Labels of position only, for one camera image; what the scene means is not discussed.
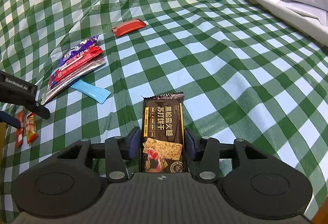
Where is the red thin snack stick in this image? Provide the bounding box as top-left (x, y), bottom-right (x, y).
top-left (16, 110), bottom-right (24, 148)

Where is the dark brown cracker packet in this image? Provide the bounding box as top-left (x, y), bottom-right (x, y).
top-left (141, 92), bottom-right (185, 174)

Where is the light blue snack stick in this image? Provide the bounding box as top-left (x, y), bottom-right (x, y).
top-left (71, 80), bottom-right (111, 104)

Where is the red white snack packet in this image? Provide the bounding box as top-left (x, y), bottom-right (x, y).
top-left (48, 45), bottom-right (103, 88)

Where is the silver snack packet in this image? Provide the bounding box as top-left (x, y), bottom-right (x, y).
top-left (41, 56), bottom-right (106, 105)

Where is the small orange red candy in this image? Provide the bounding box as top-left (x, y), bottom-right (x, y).
top-left (26, 113), bottom-right (38, 144)

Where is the purple snack packet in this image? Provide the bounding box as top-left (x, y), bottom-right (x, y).
top-left (48, 35), bottom-right (99, 87)

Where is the red flat snack packet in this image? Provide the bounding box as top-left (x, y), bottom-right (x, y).
top-left (112, 19), bottom-right (146, 38)

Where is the green white checkered cloth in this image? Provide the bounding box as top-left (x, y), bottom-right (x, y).
top-left (1, 0), bottom-right (327, 223)

